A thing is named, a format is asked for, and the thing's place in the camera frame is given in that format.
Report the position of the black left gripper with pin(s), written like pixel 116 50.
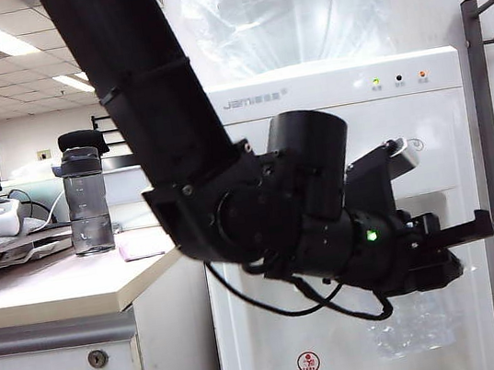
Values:
pixel 406 240

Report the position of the clear plastic mug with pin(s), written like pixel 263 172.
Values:
pixel 412 327

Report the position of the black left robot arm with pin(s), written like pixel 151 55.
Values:
pixel 128 72

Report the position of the white water dispenser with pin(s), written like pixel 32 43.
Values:
pixel 429 97

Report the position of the clear plastic-wrapped water jug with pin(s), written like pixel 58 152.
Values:
pixel 295 10

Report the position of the pink booklet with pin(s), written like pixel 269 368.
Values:
pixel 140 250

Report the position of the white background box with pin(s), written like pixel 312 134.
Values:
pixel 126 189

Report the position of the black background shelf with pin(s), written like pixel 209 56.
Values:
pixel 104 132

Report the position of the round cabinet lock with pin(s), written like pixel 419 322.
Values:
pixel 97 358

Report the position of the grey transparent drink bottle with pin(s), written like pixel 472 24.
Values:
pixel 86 195

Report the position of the black chair headrest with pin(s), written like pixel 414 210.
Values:
pixel 82 139

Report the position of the twin-tube ceiling light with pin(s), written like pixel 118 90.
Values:
pixel 73 80

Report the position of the grey paper tray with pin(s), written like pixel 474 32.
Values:
pixel 15 254

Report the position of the wall socket plate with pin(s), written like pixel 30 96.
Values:
pixel 43 155

